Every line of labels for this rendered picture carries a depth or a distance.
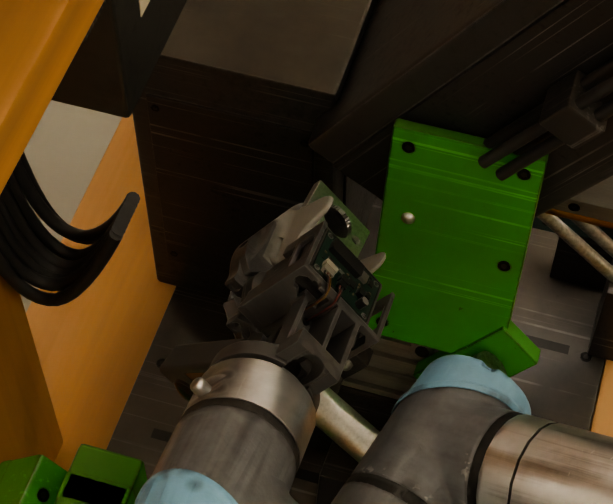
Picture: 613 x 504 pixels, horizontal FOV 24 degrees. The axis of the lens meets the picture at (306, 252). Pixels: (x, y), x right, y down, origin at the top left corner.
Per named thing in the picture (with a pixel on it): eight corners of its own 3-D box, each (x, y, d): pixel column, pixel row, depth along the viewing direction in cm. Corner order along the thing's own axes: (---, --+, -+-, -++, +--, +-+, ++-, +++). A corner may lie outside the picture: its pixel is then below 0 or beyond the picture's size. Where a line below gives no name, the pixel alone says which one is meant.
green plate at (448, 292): (517, 302, 125) (563, 100, 111) (499, 367, 119) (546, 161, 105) (387, 270, 127) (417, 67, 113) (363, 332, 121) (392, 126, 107)
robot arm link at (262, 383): (238, 512, 88) (144, 422, 86) (259, 461, 92) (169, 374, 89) (326, 464, 84) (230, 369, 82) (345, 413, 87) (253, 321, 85)
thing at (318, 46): (412, 103, 157) (435, -149, 129) (333, 332, 140) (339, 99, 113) (250, 66, 160) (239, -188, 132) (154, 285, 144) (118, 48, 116)
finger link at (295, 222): (360, 175, 103) (340, 259, 96) (302, 215, 106) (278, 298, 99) (330, 147, 102) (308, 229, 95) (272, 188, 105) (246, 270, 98)
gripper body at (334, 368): (401, 292, 96) (359, 408, 87) (309, 347, 101) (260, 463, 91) (324, 210, 94) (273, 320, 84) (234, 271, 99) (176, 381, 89)
